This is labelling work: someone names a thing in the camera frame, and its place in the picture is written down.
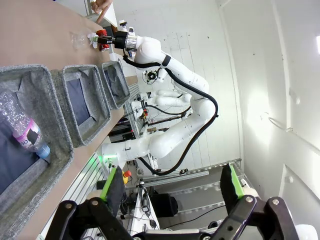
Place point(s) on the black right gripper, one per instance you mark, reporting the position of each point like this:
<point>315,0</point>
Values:
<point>121,40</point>

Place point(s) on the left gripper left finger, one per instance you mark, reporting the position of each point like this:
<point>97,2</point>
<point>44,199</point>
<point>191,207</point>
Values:
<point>75,220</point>

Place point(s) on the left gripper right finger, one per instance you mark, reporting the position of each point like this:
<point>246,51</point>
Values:
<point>262,220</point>

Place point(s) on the red soda can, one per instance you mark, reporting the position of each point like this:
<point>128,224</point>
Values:
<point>102,33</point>

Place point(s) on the white paper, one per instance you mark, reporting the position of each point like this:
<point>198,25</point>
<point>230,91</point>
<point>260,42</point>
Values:
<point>93,37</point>

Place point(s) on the crushed clear plastic bottle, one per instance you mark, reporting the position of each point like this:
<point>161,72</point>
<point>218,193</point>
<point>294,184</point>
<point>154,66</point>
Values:
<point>78,41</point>

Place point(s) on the pink label water bottle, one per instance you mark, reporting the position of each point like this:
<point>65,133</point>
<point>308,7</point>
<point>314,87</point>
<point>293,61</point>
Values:
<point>22,122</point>

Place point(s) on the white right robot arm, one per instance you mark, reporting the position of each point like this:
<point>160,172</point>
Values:
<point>175,140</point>

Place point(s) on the person's left hand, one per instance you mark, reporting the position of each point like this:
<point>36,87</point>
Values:
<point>102,6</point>

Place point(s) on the white table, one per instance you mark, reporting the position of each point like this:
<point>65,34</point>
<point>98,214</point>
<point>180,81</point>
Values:
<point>110,15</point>

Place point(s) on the grey fabric basket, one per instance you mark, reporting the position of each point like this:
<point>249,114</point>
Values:
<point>100,100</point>
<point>57,120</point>
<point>122,85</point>

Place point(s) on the red emergency stop button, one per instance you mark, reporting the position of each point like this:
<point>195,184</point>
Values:
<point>127,173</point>

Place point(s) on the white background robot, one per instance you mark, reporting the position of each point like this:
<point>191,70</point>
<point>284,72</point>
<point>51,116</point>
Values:
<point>170,100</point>

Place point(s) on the black bag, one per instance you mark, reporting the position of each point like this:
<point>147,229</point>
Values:
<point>163,205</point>

